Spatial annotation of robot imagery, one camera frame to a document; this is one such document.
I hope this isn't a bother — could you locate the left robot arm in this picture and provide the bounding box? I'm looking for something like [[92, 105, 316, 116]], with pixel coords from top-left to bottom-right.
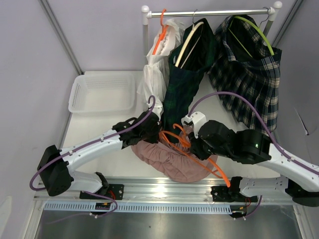
[[37, 110, 160, 199]]

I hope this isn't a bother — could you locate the slotted cable duct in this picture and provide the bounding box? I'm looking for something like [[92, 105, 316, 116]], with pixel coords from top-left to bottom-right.
[[44, 201, 232, 215]]

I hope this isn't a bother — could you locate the lime green hanger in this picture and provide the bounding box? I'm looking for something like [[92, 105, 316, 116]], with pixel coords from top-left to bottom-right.
[[227, 15, 275, 62]]

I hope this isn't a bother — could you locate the pink garment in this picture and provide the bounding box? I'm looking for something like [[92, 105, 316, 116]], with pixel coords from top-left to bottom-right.
[[131, 133, 221, 183]]

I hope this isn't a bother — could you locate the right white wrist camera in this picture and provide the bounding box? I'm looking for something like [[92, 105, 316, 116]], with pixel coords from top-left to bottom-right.
[[181, 112, 207, 138]]

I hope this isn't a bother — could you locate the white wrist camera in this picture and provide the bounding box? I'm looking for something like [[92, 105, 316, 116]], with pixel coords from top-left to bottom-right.
[[152, 105, 163, 119], [181, 112, 207, 138]]

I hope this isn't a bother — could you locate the orange hanger with dress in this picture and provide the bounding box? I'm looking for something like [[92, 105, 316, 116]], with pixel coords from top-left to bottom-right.
[[152, 8, 168, 55]]

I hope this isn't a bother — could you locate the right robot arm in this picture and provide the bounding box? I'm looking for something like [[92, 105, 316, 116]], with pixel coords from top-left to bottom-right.
[[182, 120, 319, 207]]

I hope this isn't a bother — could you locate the white plastic basket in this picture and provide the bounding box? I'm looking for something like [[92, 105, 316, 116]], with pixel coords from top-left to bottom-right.
[[68, 71, 137, 116]]

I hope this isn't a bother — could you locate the white clothes rack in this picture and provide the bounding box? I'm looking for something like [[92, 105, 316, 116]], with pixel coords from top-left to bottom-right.
[[141, 1, 283, 54]]

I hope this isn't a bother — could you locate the cream hanger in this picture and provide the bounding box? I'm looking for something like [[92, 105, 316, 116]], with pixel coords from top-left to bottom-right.
[[174, 9, 205, 68]]

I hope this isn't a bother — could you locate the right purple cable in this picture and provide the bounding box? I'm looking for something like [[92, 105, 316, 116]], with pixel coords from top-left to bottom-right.
[[188, 91, 319, 221]]

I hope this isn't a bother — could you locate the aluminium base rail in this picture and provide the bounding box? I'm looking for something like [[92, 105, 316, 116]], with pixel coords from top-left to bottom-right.
[[33, 177, 295, 205]]

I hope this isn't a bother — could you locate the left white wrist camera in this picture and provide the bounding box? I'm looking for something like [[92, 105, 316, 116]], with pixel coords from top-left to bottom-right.
[[152, 105, 163, 119]]

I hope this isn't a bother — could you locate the dark green plaid skirt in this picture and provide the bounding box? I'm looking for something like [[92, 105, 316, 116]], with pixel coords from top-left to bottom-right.
[[161, 18, 216, 135]]

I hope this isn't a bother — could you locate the white ruffled dress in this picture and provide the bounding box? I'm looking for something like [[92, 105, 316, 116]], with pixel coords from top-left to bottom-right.
[[137, 18, 185, 107]]

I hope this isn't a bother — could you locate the navy white plaid skirt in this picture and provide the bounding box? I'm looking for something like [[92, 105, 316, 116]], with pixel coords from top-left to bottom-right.
[[208, 16, 282, 133]]

